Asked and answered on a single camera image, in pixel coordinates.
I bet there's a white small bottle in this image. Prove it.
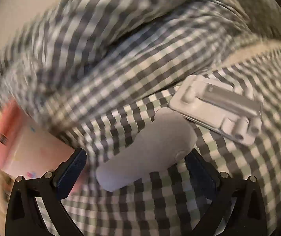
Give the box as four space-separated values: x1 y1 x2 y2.
96 107 198 192

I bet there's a pink children's drinking cup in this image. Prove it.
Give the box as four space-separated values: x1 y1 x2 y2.
0 101 74 179

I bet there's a white charger plug pack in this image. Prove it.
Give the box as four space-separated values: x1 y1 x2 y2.
169 75 264 146

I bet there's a grey checked duvet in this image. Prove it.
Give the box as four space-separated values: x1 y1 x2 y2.
0 0 281 138

